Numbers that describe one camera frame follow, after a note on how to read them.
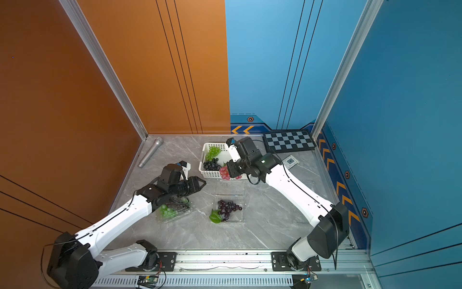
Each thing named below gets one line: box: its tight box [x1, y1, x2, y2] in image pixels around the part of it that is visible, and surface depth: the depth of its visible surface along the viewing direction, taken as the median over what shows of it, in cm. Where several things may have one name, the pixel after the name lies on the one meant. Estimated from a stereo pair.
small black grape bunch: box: [203, 157, 222, 171], surface depth 101 cm
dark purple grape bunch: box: [217, 199, 243, 222], surface depth 85 cm
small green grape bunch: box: [205, 145, 222, 162], surface depth 107 cm
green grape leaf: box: [208, 208, 223, 224], surface depth 82 cm
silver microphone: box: [137, 136, 164, 168], surface depth 111 cm
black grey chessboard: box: [262, 129, 318, 154], surface depth 115 cm
